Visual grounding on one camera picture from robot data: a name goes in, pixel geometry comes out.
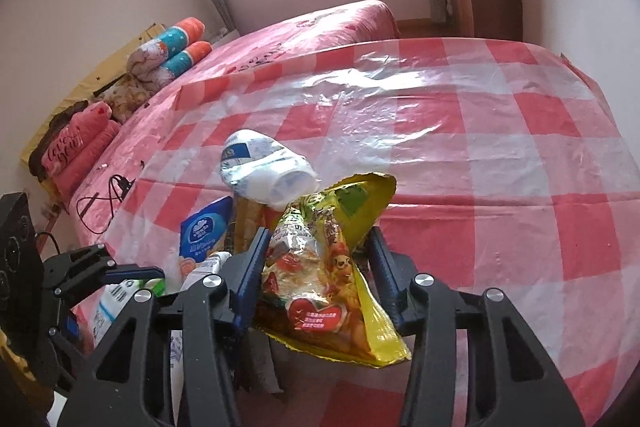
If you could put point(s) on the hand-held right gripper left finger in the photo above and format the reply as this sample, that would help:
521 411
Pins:
247 287

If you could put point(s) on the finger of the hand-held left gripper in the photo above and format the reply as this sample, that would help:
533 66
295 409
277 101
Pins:
95 267
71 327

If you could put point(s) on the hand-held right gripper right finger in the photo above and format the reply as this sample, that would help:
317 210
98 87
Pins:
387 292

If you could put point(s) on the yellow snack bag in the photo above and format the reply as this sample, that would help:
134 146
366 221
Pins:
320 287

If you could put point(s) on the blue bear print tissue pack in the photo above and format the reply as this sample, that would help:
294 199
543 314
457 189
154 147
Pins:
205 232

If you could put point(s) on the white blue tissue pack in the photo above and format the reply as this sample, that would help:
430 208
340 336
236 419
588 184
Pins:
260 167

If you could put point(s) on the blue white wipes packet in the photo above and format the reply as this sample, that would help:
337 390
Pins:
117 307

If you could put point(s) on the white crumpled packet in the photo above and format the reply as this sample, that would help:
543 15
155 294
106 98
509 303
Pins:
205 264

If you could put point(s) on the brown snack packet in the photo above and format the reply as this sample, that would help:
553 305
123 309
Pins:
247 222

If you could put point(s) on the black charger plug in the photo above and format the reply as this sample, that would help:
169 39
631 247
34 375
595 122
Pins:
122 186

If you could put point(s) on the pink pillow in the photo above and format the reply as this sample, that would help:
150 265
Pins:
65 142
87 167

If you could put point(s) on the red checked plastic sheet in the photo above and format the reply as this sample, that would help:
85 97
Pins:
450 157

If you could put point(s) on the floral pillow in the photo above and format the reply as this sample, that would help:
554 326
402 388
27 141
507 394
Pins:
125 99

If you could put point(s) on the rolled colourful blankets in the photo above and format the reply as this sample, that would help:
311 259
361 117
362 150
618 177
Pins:
100 72

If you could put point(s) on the rolled quilt orange blue end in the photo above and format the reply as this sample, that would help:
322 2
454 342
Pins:
160 42
190 59

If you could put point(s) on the pink bed blanket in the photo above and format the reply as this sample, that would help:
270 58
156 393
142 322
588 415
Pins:
300 37

